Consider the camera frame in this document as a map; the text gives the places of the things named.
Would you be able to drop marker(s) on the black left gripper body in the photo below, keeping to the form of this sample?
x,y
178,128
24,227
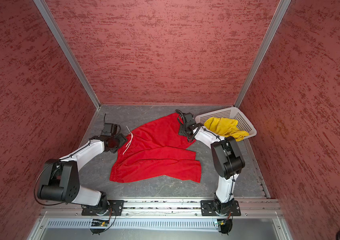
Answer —
x,y
118,141

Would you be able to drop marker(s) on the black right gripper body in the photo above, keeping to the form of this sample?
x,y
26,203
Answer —
x,y
183,130

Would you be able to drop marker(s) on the red shorts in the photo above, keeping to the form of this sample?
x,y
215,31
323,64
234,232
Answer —
x,y
156,149

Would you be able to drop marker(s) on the yellow shorts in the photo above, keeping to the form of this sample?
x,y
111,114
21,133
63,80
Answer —
x,y
226,128

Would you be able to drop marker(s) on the white plastic laundry basket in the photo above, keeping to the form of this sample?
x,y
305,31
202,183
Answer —
x,y
244,124

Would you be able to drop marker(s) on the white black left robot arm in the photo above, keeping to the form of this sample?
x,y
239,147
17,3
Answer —
x,y
59,179

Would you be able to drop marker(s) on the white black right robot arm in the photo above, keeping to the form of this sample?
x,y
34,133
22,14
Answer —
x,y
228,162

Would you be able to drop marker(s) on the left small circuit board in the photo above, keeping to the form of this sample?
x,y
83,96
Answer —
x,y
97,223

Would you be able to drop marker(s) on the small circuit board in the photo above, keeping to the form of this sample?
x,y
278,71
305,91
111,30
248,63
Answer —
x,y
97,223
221,223

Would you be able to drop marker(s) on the right small circuit board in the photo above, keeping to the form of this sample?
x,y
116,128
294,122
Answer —
x,y
221,223

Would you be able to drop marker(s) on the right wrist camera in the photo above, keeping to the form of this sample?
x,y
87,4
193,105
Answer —
x,y
187,120

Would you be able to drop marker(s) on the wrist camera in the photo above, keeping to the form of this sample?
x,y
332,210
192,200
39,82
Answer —
x,y
110,130
187,120

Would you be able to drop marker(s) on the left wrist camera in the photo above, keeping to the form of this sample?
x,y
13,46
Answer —
x,y
110,130

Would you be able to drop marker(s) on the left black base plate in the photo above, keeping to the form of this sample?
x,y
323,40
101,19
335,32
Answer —
x,y
112,208

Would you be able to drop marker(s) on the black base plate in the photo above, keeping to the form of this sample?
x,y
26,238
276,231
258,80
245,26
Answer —
x,y
216,208
112,208

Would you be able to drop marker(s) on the aluminium front rail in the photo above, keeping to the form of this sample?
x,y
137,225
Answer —
x,y
191,208

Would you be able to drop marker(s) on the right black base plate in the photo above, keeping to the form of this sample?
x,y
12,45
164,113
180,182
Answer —
x,y
216,208

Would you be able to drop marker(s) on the white slotted cable duct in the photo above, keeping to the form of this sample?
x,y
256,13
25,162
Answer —
x,y
147,224

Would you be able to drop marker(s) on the right corner aluminium post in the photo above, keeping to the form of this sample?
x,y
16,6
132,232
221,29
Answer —
x,y
269,35

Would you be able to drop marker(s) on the corner aluminium post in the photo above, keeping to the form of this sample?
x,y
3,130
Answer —
x,y
269,35
59,37

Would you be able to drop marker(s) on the left corner aluminium post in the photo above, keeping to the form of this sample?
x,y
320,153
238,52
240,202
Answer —
x,y
59,37

